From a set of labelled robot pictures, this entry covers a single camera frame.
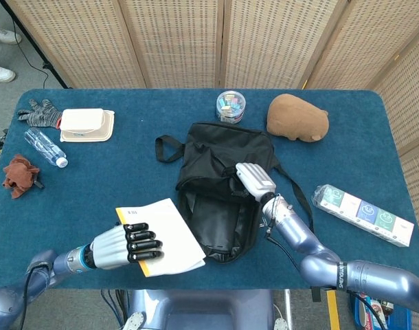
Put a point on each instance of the clear plastic water bottle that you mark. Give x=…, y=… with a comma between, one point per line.
x=44, y=146

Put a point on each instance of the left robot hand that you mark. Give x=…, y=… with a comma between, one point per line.
x=110, y=249

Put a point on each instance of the white yellow booklet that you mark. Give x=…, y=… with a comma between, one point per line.
x=175, y=237

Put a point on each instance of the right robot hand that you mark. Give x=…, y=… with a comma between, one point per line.
x=256, y=178

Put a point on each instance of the blue box with printed packs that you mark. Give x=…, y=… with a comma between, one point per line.
x=398, y=318

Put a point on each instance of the rattan folding screen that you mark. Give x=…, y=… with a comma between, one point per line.
x=182, y=41

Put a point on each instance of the blue-grey robot torso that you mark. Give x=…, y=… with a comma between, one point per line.
x=202, y=309

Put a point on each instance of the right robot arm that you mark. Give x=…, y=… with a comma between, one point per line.
x=384, y=282

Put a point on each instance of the grey knit glove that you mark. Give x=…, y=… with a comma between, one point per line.
x=41, y=115

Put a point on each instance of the black backpack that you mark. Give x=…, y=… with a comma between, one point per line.
x=213, y=158

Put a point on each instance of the white table leg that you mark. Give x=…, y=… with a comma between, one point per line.
x=288, y=309

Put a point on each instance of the wrapped pack of tissue packets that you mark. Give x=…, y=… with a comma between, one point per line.
x=364, y=214

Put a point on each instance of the brown crumpled cloth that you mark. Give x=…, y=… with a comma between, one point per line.
x=19, y=175

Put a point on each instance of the cream plastic lunch box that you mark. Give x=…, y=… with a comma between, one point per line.
x=84, y=122

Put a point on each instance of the white shoe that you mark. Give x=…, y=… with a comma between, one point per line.
x=3, y=36
x=0, y=74

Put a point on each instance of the brown capybara plush toy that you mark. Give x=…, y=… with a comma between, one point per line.
x=295, y=115

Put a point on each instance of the blue table cover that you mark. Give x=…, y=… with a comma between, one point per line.
x=92, y=192

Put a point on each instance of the clear jar of coloured chalk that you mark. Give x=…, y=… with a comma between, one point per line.
x=230, y=106

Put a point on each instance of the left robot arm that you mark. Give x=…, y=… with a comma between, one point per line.
x=44, y=266

